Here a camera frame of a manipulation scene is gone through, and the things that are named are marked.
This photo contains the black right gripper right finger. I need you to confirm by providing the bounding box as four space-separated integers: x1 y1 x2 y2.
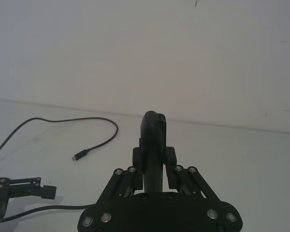
165 146 221 201

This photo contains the black cable with small plug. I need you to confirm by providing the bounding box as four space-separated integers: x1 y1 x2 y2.
0 116 119 163

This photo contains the thin black cable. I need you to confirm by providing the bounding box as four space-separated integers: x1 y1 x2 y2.
1 203 95 222

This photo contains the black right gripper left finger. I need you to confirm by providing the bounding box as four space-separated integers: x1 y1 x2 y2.
96 146 145 206

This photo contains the white table cloth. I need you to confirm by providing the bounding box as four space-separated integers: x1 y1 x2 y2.
0 97 290 232

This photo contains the black rounded handheld device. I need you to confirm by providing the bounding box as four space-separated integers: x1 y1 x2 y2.
138 110 168 194

